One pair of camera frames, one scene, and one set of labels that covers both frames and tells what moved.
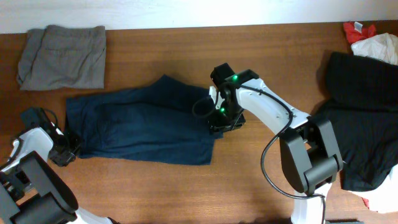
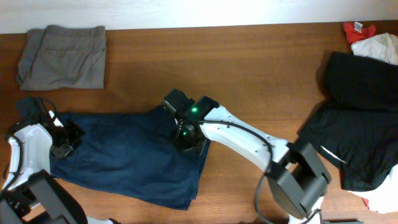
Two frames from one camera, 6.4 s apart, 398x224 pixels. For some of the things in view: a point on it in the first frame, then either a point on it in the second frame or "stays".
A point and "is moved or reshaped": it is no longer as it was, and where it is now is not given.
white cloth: (383, 46) stays
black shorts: (358, 82) stays
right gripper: (225, 123) to (190, 144)
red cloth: (352, 35) stays
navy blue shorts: (168, 121) is moved or reshaped
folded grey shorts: (58, 58) stays
